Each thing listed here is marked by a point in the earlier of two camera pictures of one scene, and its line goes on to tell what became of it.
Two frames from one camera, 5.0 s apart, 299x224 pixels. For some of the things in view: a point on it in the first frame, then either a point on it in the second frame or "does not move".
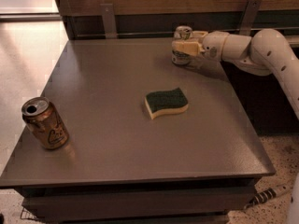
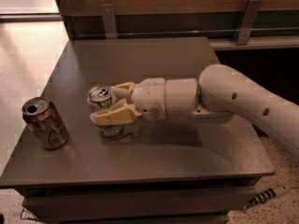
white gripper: [214, 45] to [149, 98]
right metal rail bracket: [249, 16] does not move
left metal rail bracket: [108, 19] does not move
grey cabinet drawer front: [131, 204] does not move
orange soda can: [43, 119] does not move
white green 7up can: [181, 33] to [98, 98]
